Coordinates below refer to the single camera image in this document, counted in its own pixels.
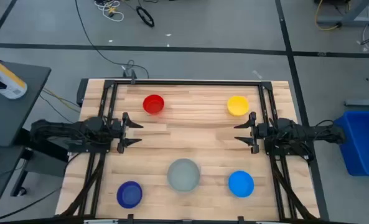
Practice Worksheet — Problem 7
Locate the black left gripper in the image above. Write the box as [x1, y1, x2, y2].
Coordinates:
[110, 112, 144, 154]

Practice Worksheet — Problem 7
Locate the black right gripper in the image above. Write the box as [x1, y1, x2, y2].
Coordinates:
[233, 111, 266, 154]

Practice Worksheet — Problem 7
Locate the yellow plastic bowl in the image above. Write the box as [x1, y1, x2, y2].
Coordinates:
[227, 95, 250, 117]

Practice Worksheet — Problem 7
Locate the red plastic bowl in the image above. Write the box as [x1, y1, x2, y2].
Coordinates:
[142, 94, 166, 115]

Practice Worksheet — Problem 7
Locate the light blue plastic bowl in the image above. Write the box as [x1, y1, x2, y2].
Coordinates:
[228, 170, 255, 198]

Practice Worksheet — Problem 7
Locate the dark blue plastic bowl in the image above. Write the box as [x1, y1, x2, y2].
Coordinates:
[116, 180, 143, 209]

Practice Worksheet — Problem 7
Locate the large grey bowl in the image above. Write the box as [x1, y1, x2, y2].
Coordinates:
[167, 158, 201, 192]

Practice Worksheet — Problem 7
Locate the blue plastic bin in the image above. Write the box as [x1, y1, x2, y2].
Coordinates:
[333, 110, 369, 177]

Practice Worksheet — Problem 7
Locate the dark grey side table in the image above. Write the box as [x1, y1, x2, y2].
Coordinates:
[0, 60, 52, 147]

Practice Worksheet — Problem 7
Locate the white yellow bottle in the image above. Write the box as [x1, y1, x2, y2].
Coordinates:
[0, 54, 28, 100]

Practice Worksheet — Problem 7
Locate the grey metal stand base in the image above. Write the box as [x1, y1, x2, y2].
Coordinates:
[314, 0, 369, 27]

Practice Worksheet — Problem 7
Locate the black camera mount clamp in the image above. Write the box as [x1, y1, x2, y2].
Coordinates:
[123, 68, 138, 85]

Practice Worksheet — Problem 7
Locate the black metal table frame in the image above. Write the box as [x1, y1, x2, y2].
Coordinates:
[59, 78, 320, 221]

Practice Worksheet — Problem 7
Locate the thin yellow floor cable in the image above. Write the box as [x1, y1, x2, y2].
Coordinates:
[42, 88, 81, 113]

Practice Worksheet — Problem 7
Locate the long black floor cable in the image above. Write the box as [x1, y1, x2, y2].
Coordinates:
[75, 0, 150, 79]

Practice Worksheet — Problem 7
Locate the black cable ring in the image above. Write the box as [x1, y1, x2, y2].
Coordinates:
[136, 6, 156, 28]

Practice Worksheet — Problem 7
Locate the white coiled cable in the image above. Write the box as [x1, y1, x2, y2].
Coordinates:
[93, 0, 125, 22]

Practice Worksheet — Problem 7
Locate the yellow floor cable loop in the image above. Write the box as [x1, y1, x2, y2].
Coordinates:
[314, 0, 342, 32]

